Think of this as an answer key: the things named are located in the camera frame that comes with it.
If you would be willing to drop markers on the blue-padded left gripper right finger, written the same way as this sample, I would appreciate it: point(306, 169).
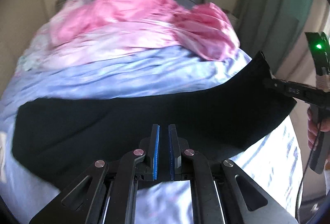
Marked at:
point(190, 165)

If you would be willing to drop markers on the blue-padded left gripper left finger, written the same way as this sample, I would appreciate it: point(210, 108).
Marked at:
point(112, 195)

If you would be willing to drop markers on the finger of the black right gripper seen sideways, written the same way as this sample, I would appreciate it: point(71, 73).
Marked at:
point(271, 82)

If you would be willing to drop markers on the black pants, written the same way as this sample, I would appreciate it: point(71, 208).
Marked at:
point(57, 139)

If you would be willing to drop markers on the person's right hand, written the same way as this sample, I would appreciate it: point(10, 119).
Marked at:
point(315, 130)

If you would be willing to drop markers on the green curtain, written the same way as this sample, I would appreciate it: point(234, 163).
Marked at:
point(270, 26)

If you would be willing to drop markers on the blue floral striped bedsheet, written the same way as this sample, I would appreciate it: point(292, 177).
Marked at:
point(274, 162)

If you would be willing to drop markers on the pink satin blanket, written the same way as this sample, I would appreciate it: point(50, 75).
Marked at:
point(86, 31)

